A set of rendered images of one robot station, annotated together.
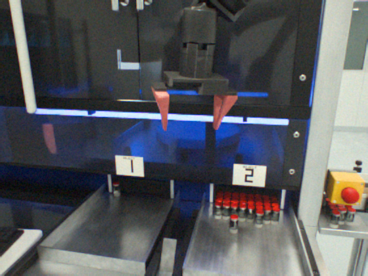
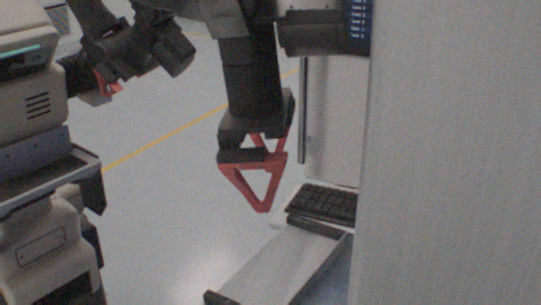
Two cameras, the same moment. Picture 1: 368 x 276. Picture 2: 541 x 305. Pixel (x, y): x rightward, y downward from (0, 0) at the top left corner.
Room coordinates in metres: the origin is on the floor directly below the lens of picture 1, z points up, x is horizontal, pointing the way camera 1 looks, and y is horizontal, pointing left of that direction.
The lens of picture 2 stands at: (0.69, -0.47, 1.49)
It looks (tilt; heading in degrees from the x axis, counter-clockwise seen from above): 26 degrees down; 110
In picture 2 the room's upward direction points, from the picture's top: straight up
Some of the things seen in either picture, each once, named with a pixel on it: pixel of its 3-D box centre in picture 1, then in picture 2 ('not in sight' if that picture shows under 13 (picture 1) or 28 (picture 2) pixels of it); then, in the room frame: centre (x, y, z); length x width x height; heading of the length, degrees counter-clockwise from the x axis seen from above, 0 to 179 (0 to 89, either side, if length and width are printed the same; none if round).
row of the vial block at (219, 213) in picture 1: (246, 213); not in sight; (0.71, -0.17, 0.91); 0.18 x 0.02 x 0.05; 79
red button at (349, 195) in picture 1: (349, 194); not in sight; (0.64, -0.42, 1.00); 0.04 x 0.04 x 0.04; 79
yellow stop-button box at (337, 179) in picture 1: (344, 186); not in sight; (0.69, -0.42, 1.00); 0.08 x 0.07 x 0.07; 169
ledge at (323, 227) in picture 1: (337, 219); not in sight; (0.73, -0.45, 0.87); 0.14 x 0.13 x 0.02; 169
